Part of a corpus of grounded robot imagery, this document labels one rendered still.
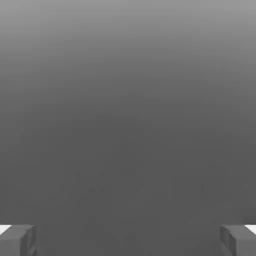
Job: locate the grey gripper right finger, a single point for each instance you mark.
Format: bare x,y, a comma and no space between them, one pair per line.
242,242

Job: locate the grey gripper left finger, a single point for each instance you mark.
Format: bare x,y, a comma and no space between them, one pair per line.
14,242

